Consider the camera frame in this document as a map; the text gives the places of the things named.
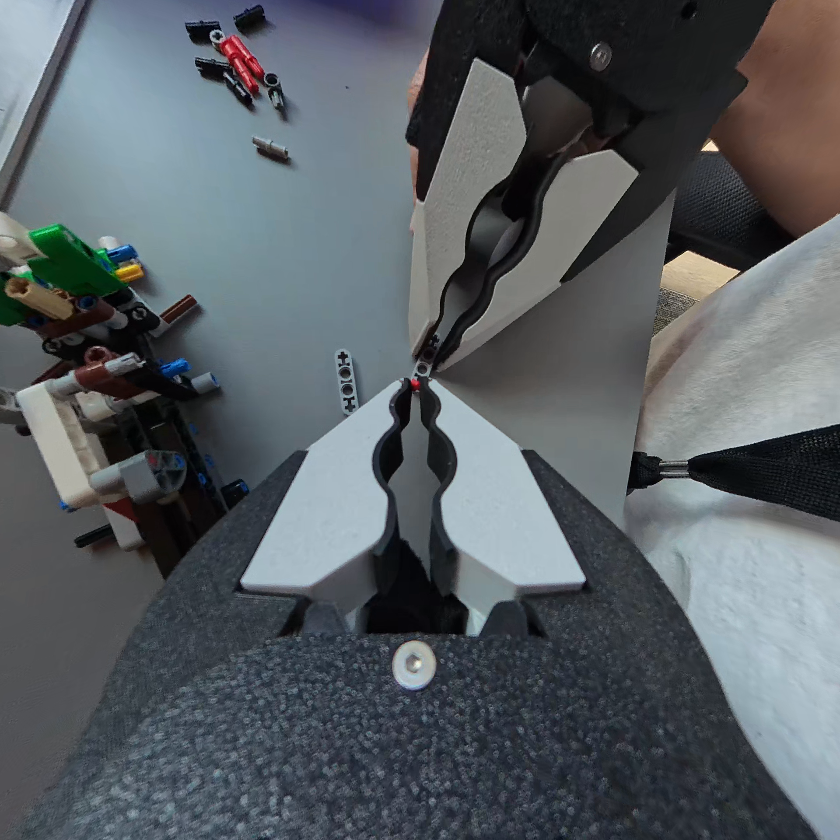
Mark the dark grey lego connector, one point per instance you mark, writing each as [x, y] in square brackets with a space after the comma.
[275, 88]

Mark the person's right hand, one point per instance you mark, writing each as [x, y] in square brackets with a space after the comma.
[417, 72]

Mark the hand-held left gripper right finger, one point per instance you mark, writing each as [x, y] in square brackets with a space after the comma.
[512, 518]

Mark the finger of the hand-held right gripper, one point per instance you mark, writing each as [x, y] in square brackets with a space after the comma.
[584, 210]
[459, 170]

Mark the black mesh office chair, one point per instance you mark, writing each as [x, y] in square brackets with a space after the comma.
[715, 203]

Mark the grey lego pin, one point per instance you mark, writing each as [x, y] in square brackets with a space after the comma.
[270, 145]

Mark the person's right forearm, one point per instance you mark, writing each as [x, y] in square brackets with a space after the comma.
[787, 131]

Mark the grey lego liftarm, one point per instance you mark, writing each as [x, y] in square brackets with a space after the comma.
[346, 382]
[426, 358]

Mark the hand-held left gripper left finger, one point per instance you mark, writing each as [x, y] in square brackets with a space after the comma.
[321, 518]

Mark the black lego pin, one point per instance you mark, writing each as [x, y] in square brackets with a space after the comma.
[213, 65]
[239, 88]
[200, 31]
[249, 16]

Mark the partly built lego truck chassis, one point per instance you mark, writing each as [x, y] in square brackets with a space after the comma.
[52, 433]

